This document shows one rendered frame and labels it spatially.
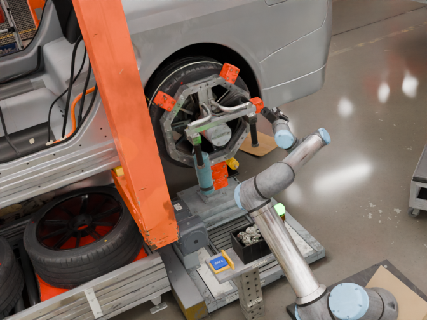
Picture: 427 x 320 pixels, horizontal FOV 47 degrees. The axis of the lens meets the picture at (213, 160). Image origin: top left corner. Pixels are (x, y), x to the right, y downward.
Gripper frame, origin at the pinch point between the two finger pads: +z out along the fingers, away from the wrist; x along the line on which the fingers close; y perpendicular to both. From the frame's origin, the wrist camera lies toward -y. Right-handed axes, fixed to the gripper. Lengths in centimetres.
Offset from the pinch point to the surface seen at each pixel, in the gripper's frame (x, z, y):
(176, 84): -17, -4, -55
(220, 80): -2.1, -2.1, -35.5
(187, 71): -8, 0, -53
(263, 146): -62, 100, 53
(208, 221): -86, -4, 13
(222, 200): -73, 7, 16
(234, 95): -2.2, -9.9, -26.0
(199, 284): -98, -49, 15
